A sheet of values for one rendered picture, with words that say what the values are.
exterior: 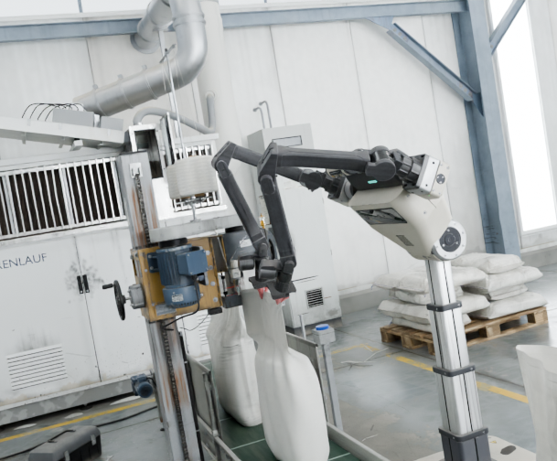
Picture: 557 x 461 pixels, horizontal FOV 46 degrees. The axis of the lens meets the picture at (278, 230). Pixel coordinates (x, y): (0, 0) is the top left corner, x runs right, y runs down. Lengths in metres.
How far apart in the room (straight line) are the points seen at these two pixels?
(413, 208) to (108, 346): 3.74
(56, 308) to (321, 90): 3.91
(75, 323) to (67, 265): 0.47
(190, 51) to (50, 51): 2.10
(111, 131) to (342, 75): 3.42
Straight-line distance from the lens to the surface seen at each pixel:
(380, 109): 8.02
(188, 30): 5.39
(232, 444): 3.17
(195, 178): 2.71
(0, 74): 7.02
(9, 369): 5.64
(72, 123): 5.35
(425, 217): 2.40
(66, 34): 6.94
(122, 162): 2.92
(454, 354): 2.68
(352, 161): 2.16
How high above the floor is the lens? 1.47
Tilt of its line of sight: 3 degrees down
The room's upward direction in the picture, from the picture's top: 9 degrees counter-clockwise
